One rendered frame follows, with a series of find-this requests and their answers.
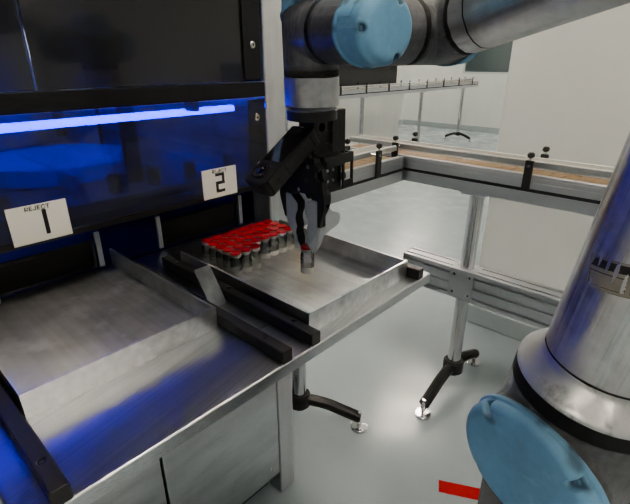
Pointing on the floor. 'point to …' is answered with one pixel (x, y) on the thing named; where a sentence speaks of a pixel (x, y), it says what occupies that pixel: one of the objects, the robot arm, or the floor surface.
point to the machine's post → (269, 11)
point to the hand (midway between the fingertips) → (304, 243)
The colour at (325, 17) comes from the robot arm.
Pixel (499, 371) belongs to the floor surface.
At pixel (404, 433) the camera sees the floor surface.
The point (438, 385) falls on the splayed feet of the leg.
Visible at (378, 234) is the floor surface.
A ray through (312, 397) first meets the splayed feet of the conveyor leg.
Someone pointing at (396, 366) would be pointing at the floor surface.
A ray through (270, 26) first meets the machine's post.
